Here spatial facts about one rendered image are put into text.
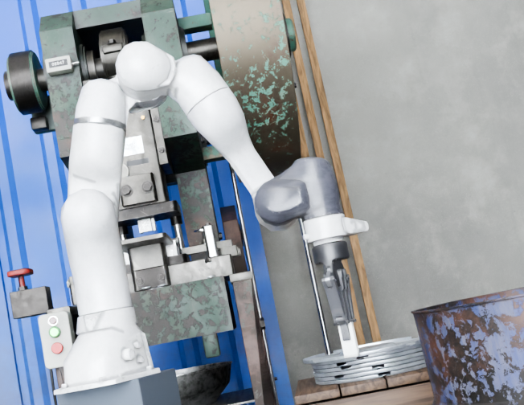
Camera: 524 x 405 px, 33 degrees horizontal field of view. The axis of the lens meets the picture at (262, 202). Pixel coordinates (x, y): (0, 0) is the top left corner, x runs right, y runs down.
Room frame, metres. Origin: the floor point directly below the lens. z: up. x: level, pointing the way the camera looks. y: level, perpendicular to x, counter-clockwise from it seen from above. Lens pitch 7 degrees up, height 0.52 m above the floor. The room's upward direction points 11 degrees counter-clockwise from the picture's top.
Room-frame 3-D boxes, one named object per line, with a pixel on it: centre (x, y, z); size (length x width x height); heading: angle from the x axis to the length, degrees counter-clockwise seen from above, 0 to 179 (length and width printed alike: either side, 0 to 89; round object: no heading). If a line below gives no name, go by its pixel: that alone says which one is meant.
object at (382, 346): (2.01, -0.17, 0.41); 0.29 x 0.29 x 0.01
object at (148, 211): (2.61, 0.34, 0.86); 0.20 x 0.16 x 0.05; 92
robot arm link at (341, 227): (1.88, -0.14, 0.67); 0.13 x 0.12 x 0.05; 70
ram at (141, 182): (2.56, 0.34, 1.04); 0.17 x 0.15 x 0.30; 2
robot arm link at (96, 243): (1.80, 0.35, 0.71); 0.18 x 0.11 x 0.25; 9
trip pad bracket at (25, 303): (2.36, 0.64, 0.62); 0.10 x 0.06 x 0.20; 92
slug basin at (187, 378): (2.60, 0.34, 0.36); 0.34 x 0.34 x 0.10
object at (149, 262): (2.43, 0.33, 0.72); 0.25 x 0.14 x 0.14; 2
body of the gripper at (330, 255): (1.87, -0.12, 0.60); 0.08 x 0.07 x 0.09; 160
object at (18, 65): (2.61, 0.59, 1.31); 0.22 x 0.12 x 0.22; 2
